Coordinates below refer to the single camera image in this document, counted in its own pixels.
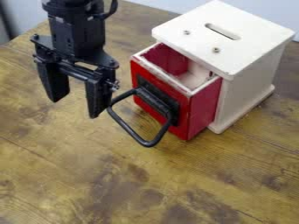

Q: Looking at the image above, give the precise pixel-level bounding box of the black cable loop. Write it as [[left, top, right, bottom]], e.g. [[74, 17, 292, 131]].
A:
[[92, 0, 118, 21]]

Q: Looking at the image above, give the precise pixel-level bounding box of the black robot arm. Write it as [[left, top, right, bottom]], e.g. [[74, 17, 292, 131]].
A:
[[30, 0, 118, 118]]

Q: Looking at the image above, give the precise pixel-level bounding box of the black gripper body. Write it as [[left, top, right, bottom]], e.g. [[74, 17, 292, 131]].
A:
[[30, 12, 118, 77]]

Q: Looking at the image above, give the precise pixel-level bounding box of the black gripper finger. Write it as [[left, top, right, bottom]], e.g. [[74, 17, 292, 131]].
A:
[[85, 68, 118, 119], [33, 55, 70, 102]]

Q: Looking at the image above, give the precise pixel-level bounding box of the red drawer with black handle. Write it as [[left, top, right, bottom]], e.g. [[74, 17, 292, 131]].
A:
[[106, 43, 221, 147]]

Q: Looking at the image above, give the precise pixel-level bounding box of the white wooden box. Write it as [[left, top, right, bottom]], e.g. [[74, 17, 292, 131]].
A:
[[152, 0, 294, 134]]

